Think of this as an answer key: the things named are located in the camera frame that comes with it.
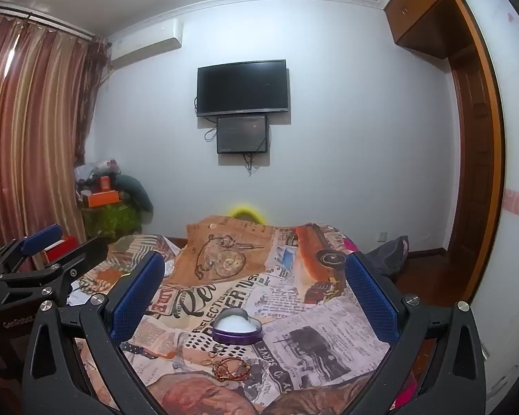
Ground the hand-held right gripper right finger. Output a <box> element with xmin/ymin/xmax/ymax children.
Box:
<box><xmin>345</xmin><ymin>251</ymin><xmax>487</xmax><ymax>415</ymax></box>

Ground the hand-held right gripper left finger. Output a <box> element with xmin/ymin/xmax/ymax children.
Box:
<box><xmin>21</xmin><ymin>251</ymin><xmax>167</xmax><ymax>415</ymax></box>

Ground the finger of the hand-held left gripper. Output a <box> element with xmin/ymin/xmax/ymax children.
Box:
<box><xmin>0</xmin><ymin>224</ymin><xmax>64</xmax><ymax>283</ymax></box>
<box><xmin>0</xmin><ymin>239</ymin><xmax>110</xmax><ymax>302</ymax></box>

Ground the gold rings and jewellery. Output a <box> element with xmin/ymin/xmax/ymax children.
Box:
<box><xmin>212</xmin><ymin>357</ymin><xmax>249</xmax><ymax>383</ymax></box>

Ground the purple heart-shaped tin box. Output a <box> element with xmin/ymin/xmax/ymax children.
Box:
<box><xmin>212</xmin><ymin>309</ymin><xmax>264</xmax><ymax>347</ymax></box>

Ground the red box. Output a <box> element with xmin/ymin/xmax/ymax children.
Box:
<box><xmin>43</xmin><ymin>236</ymin><xmax>81</xmax><ymax>264</ymax></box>

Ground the dark grey bag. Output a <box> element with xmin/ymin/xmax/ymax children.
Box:
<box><xmin>365</xmin><ymin>236</ymin><xmax>409</xmax><ymax>275</ymax></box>

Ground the brown striped quilt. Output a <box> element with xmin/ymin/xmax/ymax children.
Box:
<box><xmin>108</xmin><ymin>233</ymin><xmax>176</xmax><ymax>264</ymax></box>

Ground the green patterned bag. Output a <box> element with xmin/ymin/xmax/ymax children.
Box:
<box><xmin>82</xmin><ymin>205</ymin><xmax>141</xmax><ymax>238</ymax></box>

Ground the orange box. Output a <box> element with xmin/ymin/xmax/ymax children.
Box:
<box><xmin>80</xmin><ymin>190</ymin><xmax>124</xmax><ymax>208</ymax></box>

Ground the white plastic bag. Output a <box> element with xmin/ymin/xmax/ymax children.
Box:
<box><xmin>75</xmin><ymin>160</ymin><xmax>122</xmax><ymax>191</ymax></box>

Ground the printed newspaper-pattern blanket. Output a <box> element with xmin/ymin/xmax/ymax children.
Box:
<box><xmin>69</xmin><ymin>222</ymin><xmax>416</xmax><ymax>415</ymax></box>

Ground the striped brown curtain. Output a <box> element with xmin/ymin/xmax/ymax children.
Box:
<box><xmin>0</xmin><ymin>9</ymin><xmax>109</xmax><ymax>264</ymax></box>

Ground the yellow plastic object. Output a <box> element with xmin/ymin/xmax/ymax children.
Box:
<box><xmin>229</xmin><ymin>204</ymin><xmax>266</xmax><ymax>223</ymax></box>

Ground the brown wooden door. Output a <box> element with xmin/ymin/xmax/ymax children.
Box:
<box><xmin>447</xmin><ymin>0</ymin><xmax>504</xmax><ymax>303</ymax></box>

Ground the white wardrobe door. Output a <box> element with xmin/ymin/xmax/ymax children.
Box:
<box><xmin>458</xmin><ymin>0</ymin><xmax>519</xmax><ymax>415</ymax></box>

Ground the white air conditioner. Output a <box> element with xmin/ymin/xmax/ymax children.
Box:
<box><xmin>108</xmin><ymin>19</ymin><xmax>184</xmax><ymax>63</ymax></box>

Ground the wooden overhead cabinet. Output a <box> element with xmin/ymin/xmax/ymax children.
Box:
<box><xmin>383</xmin><ymin>0</ymin><xmax>481</xmax><ymax>59</ymax></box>

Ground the black studded bracelet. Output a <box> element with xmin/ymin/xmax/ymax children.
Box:
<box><xmin>121</xmin><ymin>341</ymin><xmax>156</xmax><ymax>357</ymax></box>

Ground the black hanging cable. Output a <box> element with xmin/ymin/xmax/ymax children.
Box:
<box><xmin>241</xmin><ymin>152</ymin><xmax>260</xmax><ymax>177</ymax></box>

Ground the small black wall monitor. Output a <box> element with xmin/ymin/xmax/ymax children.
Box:
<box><xmin>216</xmin><ymin>114</ymin><xmax>270</xmax><ymax>155</ymax></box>

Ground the black wall television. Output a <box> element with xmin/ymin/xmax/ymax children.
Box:
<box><xmin>197</xmin><ymin>59</ymin><xmax>291</xmax><ymax>117</ymax></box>

